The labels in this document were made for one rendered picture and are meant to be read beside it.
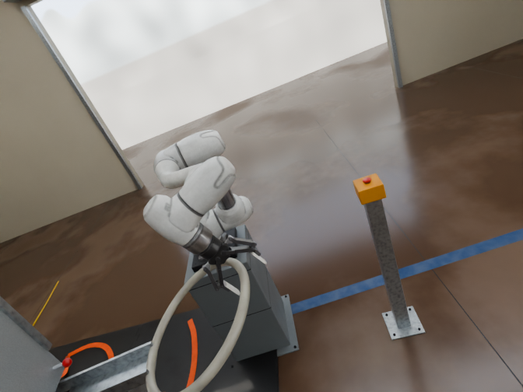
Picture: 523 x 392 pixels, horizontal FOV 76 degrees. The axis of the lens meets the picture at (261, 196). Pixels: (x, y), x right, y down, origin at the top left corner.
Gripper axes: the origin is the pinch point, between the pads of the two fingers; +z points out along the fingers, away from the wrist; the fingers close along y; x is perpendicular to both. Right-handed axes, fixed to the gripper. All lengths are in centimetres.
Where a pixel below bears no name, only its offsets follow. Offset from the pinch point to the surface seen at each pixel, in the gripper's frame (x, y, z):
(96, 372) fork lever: -16, 64, -13
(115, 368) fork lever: -15, 59, -9
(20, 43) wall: -520, 25, -231
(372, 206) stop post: -31, -56, 48
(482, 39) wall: -329, -452, 253
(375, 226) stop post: -33, -50, 59
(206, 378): 23.9, 23.7, -4.8
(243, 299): 13.7, 3.8, -5.3
